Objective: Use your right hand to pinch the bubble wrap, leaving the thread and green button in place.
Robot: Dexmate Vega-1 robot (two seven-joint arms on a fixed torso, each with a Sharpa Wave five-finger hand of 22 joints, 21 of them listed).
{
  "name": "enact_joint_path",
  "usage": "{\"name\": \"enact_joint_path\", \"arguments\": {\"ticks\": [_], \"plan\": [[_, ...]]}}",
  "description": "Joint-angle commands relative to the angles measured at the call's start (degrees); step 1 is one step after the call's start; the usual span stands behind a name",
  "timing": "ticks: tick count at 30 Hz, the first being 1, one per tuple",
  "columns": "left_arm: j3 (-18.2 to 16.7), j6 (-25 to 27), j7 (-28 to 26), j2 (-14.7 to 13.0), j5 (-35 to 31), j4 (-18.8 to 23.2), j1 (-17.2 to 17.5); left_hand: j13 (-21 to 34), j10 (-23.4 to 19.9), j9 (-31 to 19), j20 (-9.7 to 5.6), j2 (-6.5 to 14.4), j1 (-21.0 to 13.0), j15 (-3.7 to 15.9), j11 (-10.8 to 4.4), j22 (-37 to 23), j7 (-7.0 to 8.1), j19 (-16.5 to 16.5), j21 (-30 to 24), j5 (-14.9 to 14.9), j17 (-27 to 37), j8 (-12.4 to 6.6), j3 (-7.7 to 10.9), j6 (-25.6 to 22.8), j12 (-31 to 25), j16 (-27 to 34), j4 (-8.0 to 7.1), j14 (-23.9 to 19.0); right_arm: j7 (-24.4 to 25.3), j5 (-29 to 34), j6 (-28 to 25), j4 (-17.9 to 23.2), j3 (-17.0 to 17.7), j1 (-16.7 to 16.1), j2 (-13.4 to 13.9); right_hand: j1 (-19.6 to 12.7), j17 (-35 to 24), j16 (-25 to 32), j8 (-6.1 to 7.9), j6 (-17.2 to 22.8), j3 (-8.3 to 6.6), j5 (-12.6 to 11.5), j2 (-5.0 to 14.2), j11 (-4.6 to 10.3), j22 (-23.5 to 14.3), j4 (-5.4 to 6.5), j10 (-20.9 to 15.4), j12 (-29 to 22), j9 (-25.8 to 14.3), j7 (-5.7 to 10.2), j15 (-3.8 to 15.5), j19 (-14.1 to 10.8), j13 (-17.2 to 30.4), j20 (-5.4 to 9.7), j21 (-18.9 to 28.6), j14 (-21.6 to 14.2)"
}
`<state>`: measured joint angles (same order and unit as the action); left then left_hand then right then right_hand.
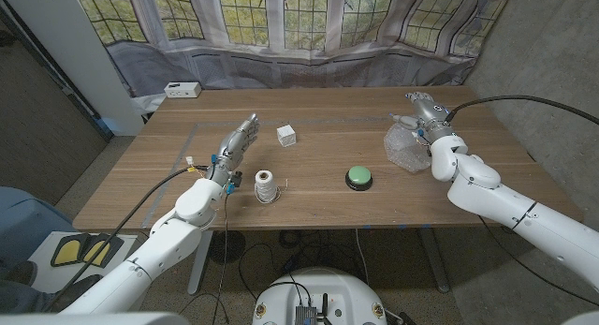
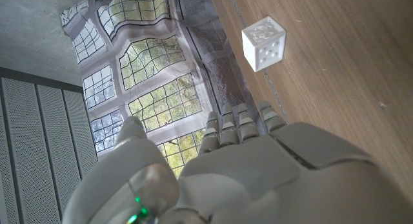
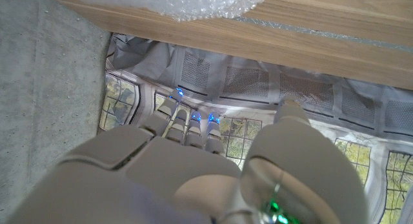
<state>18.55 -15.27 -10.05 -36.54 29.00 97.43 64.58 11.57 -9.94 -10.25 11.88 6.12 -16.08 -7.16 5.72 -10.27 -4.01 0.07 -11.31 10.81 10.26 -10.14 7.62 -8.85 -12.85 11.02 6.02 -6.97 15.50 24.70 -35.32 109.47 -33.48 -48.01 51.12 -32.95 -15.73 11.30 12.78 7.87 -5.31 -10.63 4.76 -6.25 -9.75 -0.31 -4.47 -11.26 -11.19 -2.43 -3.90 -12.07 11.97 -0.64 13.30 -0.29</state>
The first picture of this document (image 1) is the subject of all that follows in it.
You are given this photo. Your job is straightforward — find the printed window backdrop cloth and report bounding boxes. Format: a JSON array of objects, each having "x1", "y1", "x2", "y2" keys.
[{"x1": 72, "y1": 0, "x2": 516, "y2": 99}]

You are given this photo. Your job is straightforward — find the black round floor disc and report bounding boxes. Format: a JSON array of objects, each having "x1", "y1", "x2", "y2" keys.
[{"x1": 209, "y1": 229, "x2": 247, "y2": 265}]

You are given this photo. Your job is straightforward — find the small white cube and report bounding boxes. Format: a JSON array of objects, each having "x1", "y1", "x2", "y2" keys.
[{"x1": 276, "y1": 124, "x2": 298, "y2": 148}]

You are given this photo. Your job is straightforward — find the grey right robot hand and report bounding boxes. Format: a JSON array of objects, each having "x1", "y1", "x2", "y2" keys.
[{"x1": 388, "y1": 91, "x2": 458, "y2": 144}]

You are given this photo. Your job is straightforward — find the green button black base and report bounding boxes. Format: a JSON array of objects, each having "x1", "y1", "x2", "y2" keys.
[{"x1": 344, "y1": 165, "x2": 374, "y2": 192}]

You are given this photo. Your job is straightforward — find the clear bubble wrap sheet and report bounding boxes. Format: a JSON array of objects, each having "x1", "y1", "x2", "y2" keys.
[{"x1": 383, "y1": 123, "x2": 434, "y2": 174}]

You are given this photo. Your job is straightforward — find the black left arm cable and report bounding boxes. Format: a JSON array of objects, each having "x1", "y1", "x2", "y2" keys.
[{"x1": 46, "y1": 164, "x2": 212, "y2": 313}]

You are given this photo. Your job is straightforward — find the person's leg blue jeans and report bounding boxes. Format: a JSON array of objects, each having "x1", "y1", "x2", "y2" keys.
[{"x1": 0, "y1": 186, "x2": 102, "y2": 315}]

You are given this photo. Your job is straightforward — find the white robot torso base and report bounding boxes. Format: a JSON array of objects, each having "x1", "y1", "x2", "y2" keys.
[{"x1": 251, "y1": 267, "x2": 388, "y2": 325}]

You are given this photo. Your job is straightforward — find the black floor cable bundle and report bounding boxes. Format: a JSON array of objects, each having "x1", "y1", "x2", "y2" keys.
[{"x1": 238, "y1": 229, "x2": 371, "y2": 303}]

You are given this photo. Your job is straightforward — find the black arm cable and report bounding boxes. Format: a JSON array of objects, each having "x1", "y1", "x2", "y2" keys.
[
  {"x1": 46, "y1": 164, "x2": 212, "y2": 313},
  {"x1": 444, "y1": 95, "x2": 599, "y2": 127}
]

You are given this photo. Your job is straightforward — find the white floor platform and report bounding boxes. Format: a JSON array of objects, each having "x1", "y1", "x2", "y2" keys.
[{"x1": 27, "y1": 230, "x2": 146, "y2": 293}]

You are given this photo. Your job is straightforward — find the white power outlet box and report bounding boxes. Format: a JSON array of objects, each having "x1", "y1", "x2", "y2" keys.
[{"x1": 163, "y1": 81, "x2": 202, "y2": 99}]

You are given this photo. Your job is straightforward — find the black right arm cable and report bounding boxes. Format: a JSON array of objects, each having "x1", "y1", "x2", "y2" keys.
[{"x1": 444, "y1": 95, "x2": 599, "y2": 127}]

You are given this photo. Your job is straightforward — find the grey table leg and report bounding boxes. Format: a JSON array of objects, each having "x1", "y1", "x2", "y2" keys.
[{"x1": 418, "y1": 227, "x2": 451, "y2": 293}]

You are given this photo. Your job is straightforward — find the white thread spool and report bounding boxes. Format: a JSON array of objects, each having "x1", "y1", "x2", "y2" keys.
[{"x1": 254, "y1": 170, "x2": 282, "y2": 205}]

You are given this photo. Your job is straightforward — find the black yellow foot pedal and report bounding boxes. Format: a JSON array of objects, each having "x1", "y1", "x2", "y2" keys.
[{"x1": 50, "y1": 234, "x2": 125, "y2": 269}]

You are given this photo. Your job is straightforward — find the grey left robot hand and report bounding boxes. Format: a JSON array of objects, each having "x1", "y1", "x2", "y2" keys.
[{"x1": 208, "y1": 112, "x2": 261, "y2": 195}]

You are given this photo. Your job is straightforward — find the grey electronics box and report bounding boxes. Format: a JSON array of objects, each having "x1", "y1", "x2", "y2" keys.
[{"x1": 294, "y1": 304, "x2": 318, "y2": 325}]

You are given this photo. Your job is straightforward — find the white table leg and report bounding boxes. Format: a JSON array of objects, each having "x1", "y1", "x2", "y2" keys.
[{"x1": 187, "y1": 229, "x2": 214, "y2": 296}]

